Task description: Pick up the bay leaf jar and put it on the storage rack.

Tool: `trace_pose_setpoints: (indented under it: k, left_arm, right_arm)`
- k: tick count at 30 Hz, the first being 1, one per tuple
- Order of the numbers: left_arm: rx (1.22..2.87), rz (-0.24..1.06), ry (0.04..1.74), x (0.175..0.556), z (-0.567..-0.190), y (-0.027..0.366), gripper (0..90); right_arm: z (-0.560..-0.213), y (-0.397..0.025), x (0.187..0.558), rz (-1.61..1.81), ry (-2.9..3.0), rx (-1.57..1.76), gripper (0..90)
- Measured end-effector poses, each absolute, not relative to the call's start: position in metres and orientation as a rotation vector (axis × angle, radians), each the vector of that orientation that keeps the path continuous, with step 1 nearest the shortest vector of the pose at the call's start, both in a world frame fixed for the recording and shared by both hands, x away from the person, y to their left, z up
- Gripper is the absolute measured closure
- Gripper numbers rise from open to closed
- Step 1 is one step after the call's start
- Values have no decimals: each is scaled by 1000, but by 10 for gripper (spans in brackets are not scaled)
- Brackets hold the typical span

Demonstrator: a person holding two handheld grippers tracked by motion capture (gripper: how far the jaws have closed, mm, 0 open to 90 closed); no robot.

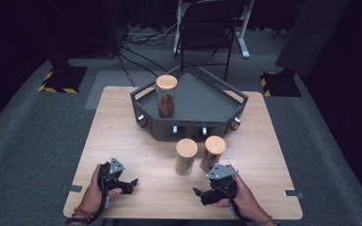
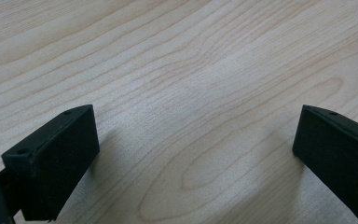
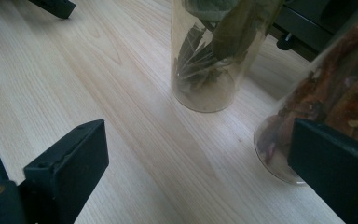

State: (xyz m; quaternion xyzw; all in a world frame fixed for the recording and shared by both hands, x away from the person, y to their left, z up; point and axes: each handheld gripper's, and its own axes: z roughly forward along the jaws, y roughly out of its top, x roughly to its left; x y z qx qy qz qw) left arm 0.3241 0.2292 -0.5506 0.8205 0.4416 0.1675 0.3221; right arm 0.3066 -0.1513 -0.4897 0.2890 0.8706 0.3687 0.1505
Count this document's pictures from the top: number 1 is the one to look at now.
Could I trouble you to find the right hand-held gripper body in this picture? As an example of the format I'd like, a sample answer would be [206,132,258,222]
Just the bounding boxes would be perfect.
[206,163,239,201]

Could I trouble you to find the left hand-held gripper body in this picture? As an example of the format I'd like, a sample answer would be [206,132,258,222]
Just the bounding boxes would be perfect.
[97,156,132,194]

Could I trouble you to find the jar with dark brown contents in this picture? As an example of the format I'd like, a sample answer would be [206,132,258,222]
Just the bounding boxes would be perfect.
[200,135,227,173]

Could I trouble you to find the jar with pale contents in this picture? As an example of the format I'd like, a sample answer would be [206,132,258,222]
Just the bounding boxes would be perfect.
[174,137,199,177]

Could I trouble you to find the dark grey corner rack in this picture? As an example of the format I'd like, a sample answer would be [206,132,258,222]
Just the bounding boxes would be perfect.
[130,65,250,142]

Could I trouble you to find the jar with red-brown contents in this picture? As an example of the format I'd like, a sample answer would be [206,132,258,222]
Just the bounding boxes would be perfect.
[155,74,179,119]

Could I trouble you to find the person's right hand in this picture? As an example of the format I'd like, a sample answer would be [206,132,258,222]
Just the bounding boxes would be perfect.
[217,163,268,222]

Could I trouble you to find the person's left hand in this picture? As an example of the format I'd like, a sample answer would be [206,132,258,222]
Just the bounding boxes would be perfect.
[78,164,123,218]

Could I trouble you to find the grey tape strip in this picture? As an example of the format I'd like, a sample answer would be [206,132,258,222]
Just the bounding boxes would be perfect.
[283,189,304,201]
[60,184,84,194]

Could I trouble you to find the yellow black striped stand base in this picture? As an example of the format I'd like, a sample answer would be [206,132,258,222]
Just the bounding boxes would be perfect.
[259,71,303,98]
[37,65,89,94]

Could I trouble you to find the dark floor stand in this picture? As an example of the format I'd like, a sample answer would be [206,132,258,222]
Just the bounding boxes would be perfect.
[102,0,124,60]

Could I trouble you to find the black folding chair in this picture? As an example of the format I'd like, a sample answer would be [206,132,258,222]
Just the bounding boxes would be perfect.
[178,0,247,82]

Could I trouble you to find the grey standing panel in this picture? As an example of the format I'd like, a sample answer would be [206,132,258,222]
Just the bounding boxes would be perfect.
[274,0,350,78]

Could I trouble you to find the right hand-held gripper cable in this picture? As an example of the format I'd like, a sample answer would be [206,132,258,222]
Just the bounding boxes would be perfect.
[211,184,249,226]

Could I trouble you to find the hand-held gripper cable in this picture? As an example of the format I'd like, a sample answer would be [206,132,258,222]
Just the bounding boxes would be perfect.
[86,173,111,226]
[211,184,249,226]

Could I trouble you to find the left hand-held gripper cable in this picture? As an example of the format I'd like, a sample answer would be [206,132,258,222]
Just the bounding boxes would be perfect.
[86,173,111,226]

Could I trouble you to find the red string bracelet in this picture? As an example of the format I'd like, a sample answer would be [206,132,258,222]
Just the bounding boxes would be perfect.
[73,206,94,218]

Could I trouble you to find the dark bead bracelet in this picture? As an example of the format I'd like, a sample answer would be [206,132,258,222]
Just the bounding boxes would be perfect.
[64,216,91,226]

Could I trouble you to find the black floor cable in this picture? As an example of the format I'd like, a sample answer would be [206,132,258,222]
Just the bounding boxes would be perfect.
[118,51,160,78]
[121,45,168,73]

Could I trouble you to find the white desk frame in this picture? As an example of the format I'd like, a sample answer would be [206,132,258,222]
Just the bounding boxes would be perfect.
[173,0,255,59]

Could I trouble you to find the tangle of floor cables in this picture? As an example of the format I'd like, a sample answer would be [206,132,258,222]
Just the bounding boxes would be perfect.
[123,22,177,47]

